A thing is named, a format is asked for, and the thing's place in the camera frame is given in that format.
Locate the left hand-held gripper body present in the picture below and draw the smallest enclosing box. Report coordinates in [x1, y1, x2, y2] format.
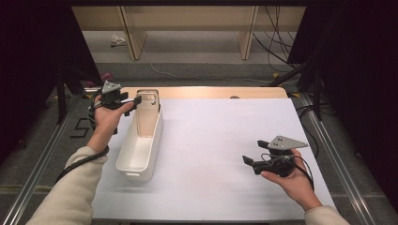
[100, 80, 130, 111]

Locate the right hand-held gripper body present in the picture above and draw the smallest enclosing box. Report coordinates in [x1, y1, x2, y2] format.
[253, 135, 309, 178]

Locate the beige phone case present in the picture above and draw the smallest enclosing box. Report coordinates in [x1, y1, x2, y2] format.
[136, 89, 160, 138]

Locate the white plastic storage box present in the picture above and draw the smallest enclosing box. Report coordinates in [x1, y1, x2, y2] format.
[115, 88, 164, 183]

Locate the person's left hand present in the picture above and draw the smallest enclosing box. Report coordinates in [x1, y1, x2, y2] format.
[86, 95, 135, 154]

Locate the person's right hand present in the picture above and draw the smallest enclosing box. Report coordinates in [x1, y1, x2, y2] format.
[261, 149, 323, 212]

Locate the pink object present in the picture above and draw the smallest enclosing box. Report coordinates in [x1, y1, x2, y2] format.
[85, 72, 114, 88]

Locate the white table mat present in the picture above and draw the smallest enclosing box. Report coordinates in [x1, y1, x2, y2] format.
[90, 97, 337, 221]

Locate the black metal stand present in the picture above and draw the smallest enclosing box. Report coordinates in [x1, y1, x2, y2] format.
[268, 57, 324, 121]
[55, 64, 120, 126]

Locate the crumpled white paper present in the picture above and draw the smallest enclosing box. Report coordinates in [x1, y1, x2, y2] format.
[110, 34, 127, 48]

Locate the wooden table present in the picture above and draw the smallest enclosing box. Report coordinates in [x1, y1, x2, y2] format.
[120, 86, 289, 99]

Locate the dark curtain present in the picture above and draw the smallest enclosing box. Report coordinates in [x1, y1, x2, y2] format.
[286, 0, 398, 214]
[0, 0, 101, 165]

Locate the wooden shelf unit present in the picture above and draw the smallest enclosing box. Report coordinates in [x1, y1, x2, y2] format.
[71, 5, 306, 61]

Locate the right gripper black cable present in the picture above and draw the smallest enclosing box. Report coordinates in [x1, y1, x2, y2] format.
[261, 153, 315, 191]

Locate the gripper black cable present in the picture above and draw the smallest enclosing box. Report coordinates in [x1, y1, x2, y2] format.
[261, 153, 315, 191]
[55, 88, 111, 184]

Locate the black floor cable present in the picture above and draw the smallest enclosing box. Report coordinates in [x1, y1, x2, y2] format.
[295, 104, 321, 158]

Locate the aluminium floor rail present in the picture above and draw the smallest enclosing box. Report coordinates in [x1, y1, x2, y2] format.
[1, 93, 83, 225]
[299, 93, 378, 225]

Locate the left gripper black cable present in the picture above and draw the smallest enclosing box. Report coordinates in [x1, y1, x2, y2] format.
[55, 88, 111, 184]

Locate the bundle of black cables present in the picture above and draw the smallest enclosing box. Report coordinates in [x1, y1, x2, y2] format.
[253, 6, 302, 72]

